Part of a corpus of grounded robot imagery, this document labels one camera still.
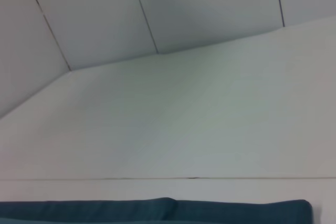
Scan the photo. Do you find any teal FREE print T-shirt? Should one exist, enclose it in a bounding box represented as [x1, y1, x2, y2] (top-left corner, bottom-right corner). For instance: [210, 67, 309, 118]
[0, 197, 314, 224]

